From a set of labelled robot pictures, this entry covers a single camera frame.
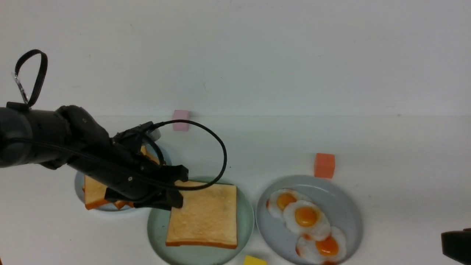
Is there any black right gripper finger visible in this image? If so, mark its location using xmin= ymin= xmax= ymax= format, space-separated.
xmin=441 ymin=229 xmax=471 ymax=265

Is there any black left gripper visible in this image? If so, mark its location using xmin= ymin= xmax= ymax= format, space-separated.
xmin=57 ymin=105 xmax=189 ymax=210

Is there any toast slice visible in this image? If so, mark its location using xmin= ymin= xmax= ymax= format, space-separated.
xmin=82 ymin=187 xmax=134 ymax=210
xmin=74 ymin=144 xmax=171 ymax=213
xmin=113 ymin=200 xmax=127 ymax=210
xmin=165 ymin=183 xmax=238 ymax=249

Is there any fried egg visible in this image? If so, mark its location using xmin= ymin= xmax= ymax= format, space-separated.
xmin=266 ymin=188 xmax=314 ymax=220
xmin=282 ymin=200 xmax=331 ymax=241
xmin=295 ymin=226 xmax=347 ymax=265

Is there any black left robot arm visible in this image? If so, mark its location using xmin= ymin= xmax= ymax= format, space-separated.
xmin=1 ymin=105 xmax=188 ymax=210

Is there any mint green centre plate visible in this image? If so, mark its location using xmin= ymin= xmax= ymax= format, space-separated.
xmin=147 ymin=181 xmax=255 ymax=265

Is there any pink cube block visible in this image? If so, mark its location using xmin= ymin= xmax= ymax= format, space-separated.
xmin=172 ymin=110 xmax=191 ymax=132

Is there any yellow cube block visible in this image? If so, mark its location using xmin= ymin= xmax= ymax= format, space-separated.
xmin=243 ymin=255 xmax=268 ymax=265

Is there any grey-blue egg plate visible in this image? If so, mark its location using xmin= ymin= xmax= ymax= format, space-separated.
xmin=255 ymin=175 xmax=364 ymax=265

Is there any orange cube block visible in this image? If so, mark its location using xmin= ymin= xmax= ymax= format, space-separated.
xmin=313 ymin=153 xmax=336 ymax=179

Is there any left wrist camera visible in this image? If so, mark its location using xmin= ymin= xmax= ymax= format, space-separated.
xmin=111 ymin=122 xmax=161 ymax=149

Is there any black strap loop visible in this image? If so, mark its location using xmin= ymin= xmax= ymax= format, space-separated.
xmin=6 ymin=49 xmax=48 ymax=111

